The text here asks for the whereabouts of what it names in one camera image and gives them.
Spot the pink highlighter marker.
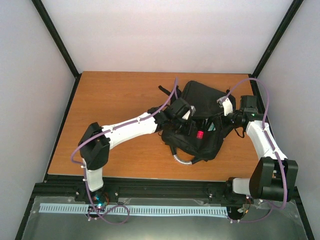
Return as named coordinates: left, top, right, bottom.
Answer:
left=196, top=130, right=204, bottom=140

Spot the black student backpack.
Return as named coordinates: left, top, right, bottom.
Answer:
left=161, top=80, right=236, bottom=165

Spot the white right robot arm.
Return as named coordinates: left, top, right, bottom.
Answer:
left=219, top=95, right=298, bottom=203

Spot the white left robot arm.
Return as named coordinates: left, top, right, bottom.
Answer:
left=77, top=97, right=196, bottom=202

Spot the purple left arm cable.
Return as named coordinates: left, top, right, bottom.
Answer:
left=70, top=76, right=180, bottom=225

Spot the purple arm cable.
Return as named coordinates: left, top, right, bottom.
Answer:
left=70, top=76, right=180, bottom=225
left=218, top=77, right=288, bottom=223

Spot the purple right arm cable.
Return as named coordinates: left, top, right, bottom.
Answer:
left=218, top=77, right=288, bottom=223

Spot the right black frame post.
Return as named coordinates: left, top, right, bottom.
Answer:
left=251, top=0, right=304, bottom=78

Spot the black frame post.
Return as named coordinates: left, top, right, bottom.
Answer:
left=31, top=0, right=82, bottom=80
left=251, top=0, right=304, bottom=78

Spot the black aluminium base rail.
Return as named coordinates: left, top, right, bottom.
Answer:
left=31, top=175, right=247, bottom=205

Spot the left black frame post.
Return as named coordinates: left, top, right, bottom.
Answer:
left=31, top=0, right=82, bottom=80

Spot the light blue cable duct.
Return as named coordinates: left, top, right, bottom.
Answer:
left=38, top=203, right=228, bottom=218

